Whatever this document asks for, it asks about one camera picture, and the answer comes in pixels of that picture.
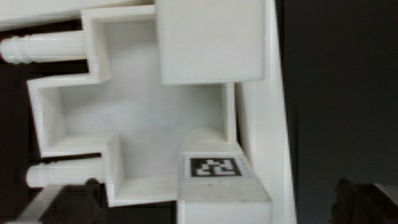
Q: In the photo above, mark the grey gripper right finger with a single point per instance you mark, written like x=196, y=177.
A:
x=366, y=203

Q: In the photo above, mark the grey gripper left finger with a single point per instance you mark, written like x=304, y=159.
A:
x=66, y=205

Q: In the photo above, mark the white chair leg front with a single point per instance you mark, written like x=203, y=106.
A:
x=223, y=197

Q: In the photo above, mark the white chair leg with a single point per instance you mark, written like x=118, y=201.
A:
x=210, y=40
x=223, y=197

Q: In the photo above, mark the white chair back frame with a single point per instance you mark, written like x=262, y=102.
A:
x=34, y=12

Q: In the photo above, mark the white front fence bar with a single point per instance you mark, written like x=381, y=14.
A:
x=263, y=127

